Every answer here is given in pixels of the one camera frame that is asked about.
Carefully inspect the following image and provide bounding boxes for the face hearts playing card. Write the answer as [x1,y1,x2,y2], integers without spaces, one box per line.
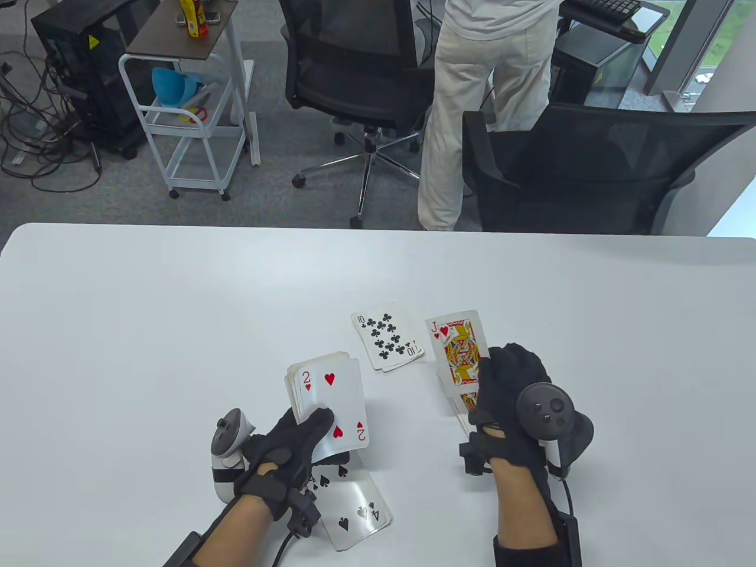
[425,309,491,396]

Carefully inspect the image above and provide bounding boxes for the person's right forearm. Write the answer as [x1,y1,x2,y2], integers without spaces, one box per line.
[490,458,559,567]

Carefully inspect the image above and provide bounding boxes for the black spades playing card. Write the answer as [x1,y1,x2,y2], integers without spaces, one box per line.
[307,464,393,551]

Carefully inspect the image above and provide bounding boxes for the red hearts playing card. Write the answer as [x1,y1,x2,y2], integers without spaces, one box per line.
[294,359,370,464]

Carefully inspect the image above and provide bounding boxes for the black keyboard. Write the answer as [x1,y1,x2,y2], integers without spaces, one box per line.
[570,0,641,24]

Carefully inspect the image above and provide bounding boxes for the person's left hand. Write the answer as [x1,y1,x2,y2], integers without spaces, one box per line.
[234,406,355,522]

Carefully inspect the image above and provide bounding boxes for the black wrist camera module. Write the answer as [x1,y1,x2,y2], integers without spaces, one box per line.
[288,490,322,538]
[461,434,494,476]

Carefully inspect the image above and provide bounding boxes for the deck of playing cards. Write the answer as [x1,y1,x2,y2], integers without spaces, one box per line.
[285,351,370,464]

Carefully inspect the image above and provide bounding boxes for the white side table brown top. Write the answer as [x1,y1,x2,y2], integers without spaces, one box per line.
[127,0,260,167]

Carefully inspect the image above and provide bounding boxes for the person's left forearm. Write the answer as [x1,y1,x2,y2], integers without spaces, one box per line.
[194,495,277,567]

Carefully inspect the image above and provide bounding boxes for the black mesh office chair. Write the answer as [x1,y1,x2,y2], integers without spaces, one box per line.
[462,105,756,236]

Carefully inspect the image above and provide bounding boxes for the black forearm sensor box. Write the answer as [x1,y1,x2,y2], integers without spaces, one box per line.
[162,530,203,567]
[555,513,582,567]

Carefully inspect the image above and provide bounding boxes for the black computer tower glass panel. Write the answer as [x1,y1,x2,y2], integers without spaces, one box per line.
[552,35,644,107]

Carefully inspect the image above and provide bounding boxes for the black clubs playing card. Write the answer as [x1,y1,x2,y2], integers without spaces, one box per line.
[351,302,425,373]

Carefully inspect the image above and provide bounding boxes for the black chair with chrome base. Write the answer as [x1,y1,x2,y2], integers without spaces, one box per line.
[278,0,438,230]

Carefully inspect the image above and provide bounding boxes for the white rolling cart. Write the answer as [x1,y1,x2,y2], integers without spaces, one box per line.
[118,52,249,201]

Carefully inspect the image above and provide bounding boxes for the dark grey desk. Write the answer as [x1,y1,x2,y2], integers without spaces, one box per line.
[558,0,671,43]

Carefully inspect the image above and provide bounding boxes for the person's right hand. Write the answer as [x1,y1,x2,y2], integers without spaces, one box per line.
[468,343,553,473]

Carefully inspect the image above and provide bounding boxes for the tangle of black floor cables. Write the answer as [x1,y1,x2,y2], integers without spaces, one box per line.
[0,35,106,193]

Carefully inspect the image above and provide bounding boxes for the black computer tower yellow sticker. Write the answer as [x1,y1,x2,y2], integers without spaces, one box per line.
[31,0,160,159]

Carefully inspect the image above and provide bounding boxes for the grey white handheld controller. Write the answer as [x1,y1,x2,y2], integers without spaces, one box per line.
[516,383,594,479]
[211,409,258,504]

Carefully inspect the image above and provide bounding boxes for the black elastic armband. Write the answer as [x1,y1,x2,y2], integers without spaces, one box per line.
[493,532,562,567]

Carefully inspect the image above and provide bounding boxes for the blue plastic funnel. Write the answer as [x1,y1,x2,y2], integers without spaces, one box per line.
[152,67,198,109]

